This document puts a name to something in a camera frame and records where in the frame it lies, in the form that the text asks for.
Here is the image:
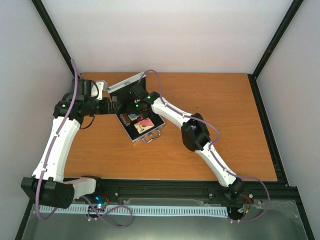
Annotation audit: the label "aluminium poker case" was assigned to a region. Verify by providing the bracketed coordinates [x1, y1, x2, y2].
[107, 72, 166, 144]

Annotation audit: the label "blue playing card deck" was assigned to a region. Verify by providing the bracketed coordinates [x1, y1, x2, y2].
[128, 114, 139, 121]

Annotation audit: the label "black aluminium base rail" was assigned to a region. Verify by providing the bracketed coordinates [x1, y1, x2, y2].
[87, 179, 302, 206]

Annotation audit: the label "right base wiring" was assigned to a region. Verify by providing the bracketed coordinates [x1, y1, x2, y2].
[228, 193, 255, 222]

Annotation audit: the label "left black frame post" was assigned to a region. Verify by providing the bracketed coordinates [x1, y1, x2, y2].
[31, 0, 75, 75]

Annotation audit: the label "red playing card deck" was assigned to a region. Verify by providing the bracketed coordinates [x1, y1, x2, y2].
[134, 118, 155, 134]

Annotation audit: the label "right black frame post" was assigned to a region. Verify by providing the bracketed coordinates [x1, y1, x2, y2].
[252, 0, 304, 80]

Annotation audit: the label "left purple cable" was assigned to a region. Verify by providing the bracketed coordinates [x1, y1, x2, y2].
[34, 58, 82, 221]

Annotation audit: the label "left base circuit board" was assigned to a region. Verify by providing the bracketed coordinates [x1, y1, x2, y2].
[87, 193, 110, 221]

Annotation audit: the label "red dice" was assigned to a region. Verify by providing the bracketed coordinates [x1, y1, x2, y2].
[137, 116, 144, 123]

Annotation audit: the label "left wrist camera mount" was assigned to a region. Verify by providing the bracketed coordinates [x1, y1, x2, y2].
[91, 80, 108, 100]

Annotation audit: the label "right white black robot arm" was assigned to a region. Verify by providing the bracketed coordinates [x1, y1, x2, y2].
[128, 83, 244, 202]

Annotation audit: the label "white slotted cable duct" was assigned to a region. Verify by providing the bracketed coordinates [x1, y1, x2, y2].
[39, 203, 228, 218]

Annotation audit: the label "black frame post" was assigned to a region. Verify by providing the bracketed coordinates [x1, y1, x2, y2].
[252, 0, 304, 80]
[31, 0, 75, 75]

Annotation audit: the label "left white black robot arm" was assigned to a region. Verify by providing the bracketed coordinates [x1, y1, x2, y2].
[20, 79, 117, 209]

